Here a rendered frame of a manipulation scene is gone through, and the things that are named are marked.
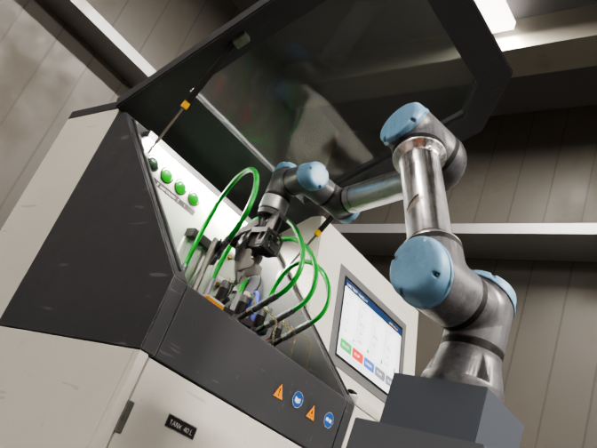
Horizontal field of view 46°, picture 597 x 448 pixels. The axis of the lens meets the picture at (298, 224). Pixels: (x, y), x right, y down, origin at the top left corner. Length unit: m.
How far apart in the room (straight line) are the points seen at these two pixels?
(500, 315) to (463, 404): 0.20
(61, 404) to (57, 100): 2.32
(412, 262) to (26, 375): 0.87
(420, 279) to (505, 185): 2.99
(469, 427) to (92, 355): 0.74
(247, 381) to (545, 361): 2.21
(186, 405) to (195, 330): 0.15
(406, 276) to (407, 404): 0.22
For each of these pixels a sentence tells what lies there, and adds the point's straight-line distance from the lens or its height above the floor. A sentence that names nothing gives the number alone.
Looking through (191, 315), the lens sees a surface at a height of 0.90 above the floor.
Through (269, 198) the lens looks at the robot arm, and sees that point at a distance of 1.87.
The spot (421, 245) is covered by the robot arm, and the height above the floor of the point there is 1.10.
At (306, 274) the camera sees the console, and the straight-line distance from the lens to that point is 2.20.
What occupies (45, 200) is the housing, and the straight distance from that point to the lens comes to 2.04.
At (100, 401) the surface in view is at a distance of 1.39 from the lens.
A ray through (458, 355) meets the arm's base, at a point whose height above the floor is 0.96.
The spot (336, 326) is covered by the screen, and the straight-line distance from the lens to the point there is 2.24.
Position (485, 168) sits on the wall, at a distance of 4.31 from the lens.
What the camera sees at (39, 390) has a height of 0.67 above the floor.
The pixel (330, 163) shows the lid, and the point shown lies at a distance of 2.20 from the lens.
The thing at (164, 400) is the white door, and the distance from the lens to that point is 1.42.
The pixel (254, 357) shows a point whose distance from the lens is 1.57.
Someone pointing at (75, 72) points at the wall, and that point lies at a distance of 3.69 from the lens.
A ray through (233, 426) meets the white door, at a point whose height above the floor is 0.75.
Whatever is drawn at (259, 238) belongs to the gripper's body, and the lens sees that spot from 1.82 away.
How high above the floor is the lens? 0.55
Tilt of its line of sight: 24 degrees up
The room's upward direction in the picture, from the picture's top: 22 degrees clockwise
